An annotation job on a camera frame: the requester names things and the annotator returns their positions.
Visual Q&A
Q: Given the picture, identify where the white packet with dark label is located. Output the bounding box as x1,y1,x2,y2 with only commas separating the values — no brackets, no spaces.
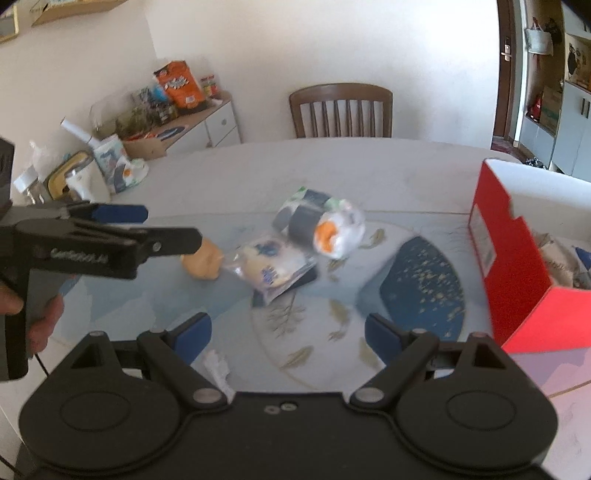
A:
271,186,366,258

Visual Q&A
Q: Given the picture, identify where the tall white shelf cabinet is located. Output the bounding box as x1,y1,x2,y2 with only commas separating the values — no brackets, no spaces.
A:
516,0,591,182

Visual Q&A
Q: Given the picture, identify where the red cardboard box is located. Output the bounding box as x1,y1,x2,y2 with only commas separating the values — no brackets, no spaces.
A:
468,158,591,354

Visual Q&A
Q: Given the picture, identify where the person's left hand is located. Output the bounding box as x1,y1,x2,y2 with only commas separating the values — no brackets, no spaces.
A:
0,282,65,357

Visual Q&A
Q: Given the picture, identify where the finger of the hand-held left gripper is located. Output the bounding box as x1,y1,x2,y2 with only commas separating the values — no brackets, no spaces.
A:
68,203,149,225
117,226,204,267

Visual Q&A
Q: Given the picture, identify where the crumpled white tissue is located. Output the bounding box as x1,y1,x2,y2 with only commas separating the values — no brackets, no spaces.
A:
202,350,237,401

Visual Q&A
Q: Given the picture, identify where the brown wooden chair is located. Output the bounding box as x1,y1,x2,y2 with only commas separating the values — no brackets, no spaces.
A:
289,83,394,140

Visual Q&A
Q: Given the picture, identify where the clear jar with white lid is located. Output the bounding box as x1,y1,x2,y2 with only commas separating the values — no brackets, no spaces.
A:
13,165,48,205

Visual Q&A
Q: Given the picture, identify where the hanging grey bag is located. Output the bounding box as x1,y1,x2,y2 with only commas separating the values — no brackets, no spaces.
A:
525,17,555,57

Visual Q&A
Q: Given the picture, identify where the brown door with handle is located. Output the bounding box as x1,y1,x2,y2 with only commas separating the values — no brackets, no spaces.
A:
496,0,519,140

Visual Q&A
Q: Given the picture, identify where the orange snack bag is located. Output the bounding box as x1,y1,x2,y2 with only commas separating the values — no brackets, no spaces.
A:
154,61,207,116

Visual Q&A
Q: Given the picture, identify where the yellow bread roll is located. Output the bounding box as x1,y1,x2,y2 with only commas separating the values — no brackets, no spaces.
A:
180,237,225,281

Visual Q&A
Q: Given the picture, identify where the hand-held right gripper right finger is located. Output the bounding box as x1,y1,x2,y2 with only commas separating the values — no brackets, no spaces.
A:
350,312,507,411

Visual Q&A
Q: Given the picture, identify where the white side cabinet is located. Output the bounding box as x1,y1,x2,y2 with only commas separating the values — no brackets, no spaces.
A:
92,91,242,161

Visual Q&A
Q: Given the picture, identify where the cardboard box with green print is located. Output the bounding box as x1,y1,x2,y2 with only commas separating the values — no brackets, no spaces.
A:
539,85,563,135

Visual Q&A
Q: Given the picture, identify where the clear packet with yellow cake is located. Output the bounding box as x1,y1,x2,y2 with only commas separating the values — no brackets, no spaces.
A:
222,234,320,304

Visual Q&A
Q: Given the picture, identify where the brown cardboard box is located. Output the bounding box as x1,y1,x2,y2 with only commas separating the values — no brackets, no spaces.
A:
121,133,168,161

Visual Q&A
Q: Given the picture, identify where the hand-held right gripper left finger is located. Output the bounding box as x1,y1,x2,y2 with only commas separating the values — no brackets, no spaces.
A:
70,312,230,410

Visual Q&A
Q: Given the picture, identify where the silver foil snack packet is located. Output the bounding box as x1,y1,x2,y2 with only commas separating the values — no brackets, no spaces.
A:
536,233,585,290

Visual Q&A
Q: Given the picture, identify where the white blue tissue packet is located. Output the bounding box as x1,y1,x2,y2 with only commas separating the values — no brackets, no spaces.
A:
93,136,149,195

